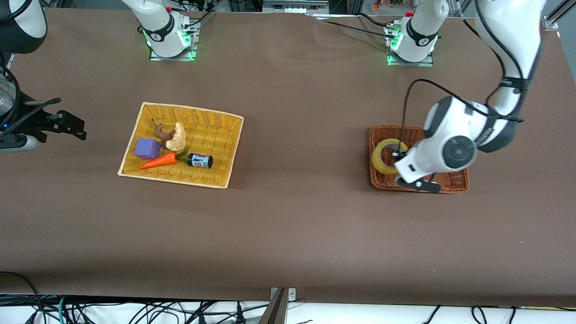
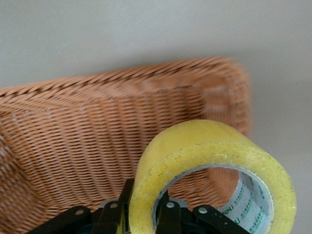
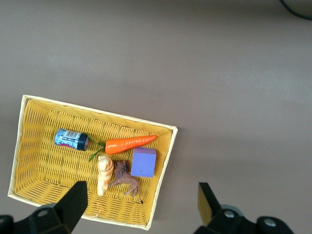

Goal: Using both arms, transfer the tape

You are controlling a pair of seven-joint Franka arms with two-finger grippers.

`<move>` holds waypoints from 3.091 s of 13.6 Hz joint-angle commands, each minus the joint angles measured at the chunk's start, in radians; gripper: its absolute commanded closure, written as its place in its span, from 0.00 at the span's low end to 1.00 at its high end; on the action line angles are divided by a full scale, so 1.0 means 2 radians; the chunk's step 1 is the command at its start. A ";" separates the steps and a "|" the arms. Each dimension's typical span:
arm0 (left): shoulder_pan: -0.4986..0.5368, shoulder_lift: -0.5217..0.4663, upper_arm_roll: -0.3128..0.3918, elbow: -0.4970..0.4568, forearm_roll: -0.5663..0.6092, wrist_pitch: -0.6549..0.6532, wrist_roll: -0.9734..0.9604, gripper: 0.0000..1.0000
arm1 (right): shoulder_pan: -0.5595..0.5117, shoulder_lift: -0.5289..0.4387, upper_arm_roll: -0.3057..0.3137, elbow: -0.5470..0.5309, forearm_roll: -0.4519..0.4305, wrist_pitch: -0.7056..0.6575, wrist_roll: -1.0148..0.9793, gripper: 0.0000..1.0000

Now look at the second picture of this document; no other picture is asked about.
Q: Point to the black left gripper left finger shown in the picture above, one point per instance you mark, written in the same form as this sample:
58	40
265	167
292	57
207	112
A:
109	219

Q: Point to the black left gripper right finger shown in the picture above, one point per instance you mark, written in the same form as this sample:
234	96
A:
170	219

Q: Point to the yellow clear tape roll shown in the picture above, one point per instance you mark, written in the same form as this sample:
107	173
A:
195	136

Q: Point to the brown wicker basket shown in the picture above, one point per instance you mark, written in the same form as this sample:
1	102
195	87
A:
73	134

